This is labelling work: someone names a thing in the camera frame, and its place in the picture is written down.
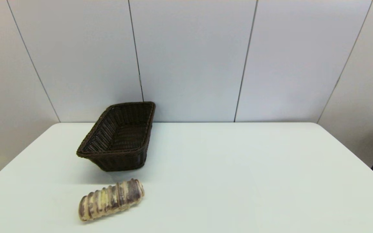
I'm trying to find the long striped twisted bread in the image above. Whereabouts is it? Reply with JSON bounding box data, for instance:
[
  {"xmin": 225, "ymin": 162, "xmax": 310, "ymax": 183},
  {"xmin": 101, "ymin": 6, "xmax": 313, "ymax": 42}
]
[{"xmin": 78, "ymin": 179, "xmax": 145, "ymax": 222}]

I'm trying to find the dark brown wicker basket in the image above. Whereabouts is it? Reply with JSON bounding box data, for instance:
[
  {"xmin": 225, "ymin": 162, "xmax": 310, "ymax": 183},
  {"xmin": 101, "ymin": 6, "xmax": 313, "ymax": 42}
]
[{"xmin": 76, "ymin": 102, "xmax": 156, "ymax": 172}]

